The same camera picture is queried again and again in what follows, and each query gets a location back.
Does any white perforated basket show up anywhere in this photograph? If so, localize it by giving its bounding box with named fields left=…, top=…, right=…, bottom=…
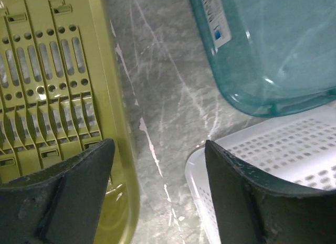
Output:
left=185, top=105, right=335, bottom=243

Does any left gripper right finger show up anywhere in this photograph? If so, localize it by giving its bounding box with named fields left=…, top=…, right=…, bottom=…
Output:
left=205, top=140, right=335, bottom=243

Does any olive green tub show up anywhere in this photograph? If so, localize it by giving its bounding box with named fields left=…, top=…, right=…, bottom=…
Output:
left=1, top=0, right=140, bottom=243

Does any blue translucent plastic container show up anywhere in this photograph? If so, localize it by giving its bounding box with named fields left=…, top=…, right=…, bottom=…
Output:
left=190, top=0, right=335, bottom=118

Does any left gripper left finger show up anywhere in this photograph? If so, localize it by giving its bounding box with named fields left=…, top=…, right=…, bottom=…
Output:
left=1, top=139, right=116, bottom=243

